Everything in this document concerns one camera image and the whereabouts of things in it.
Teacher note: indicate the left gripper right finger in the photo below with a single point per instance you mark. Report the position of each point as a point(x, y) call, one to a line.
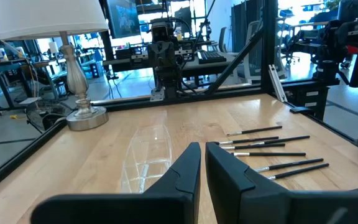
point(259, 202)

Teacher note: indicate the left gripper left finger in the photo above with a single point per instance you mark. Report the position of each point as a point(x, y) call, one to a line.
point(135, 208)

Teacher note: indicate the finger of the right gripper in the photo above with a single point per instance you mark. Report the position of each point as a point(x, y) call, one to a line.
point(155, 56)
point(172, 56)

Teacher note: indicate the black makeup brush silver ferrule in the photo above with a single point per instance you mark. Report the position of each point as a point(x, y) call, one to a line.
point(259, 130)
point(297, 163)
point(244, 140)
point(259, 146)
point(275, 154)
point(303, 170)

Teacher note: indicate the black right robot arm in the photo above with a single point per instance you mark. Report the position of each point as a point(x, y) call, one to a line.
point(166, 81)

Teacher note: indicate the black keyboard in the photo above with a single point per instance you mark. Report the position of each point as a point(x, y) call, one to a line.
point(211, 57)

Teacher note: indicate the large black display screen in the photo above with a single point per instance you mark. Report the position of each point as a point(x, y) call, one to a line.
point(123, 18)

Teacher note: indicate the clear acrylic organizer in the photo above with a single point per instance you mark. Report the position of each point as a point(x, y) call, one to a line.
point(148, 155)

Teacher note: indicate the white shade silver table lamp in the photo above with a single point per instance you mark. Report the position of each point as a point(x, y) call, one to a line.
point(76, 77)

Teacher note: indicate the gray office chair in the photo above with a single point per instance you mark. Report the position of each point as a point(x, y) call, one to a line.
point(250, 67)

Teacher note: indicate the black flat pad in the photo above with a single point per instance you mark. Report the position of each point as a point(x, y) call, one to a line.
point(301, 110)

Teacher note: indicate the silver aluminium bar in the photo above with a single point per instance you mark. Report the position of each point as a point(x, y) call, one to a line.
point(277, 82)

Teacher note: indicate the black drawer cabinet white labels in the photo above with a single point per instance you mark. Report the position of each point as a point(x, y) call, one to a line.
point(309, 99)

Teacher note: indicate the black office desk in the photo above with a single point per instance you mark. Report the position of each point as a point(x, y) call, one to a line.
point(11, 65)

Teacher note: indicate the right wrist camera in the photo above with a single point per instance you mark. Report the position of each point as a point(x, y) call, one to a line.
point(163, 31)

